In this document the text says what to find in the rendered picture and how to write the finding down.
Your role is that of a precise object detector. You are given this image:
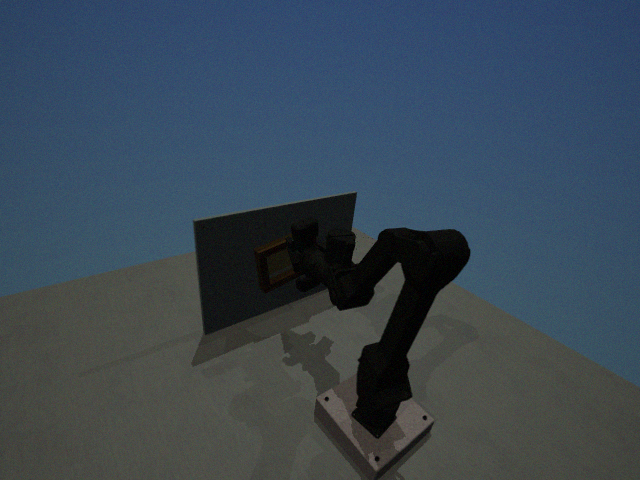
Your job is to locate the dark grey flat panel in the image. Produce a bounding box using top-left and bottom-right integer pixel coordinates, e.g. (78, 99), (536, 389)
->
(193, 191), (357, 335)

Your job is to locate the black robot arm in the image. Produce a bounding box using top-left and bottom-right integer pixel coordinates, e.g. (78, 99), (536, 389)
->
(315, 227), (470, 439)

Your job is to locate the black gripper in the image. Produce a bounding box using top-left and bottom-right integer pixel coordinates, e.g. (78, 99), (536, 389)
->
(286, 216), (325, 292)

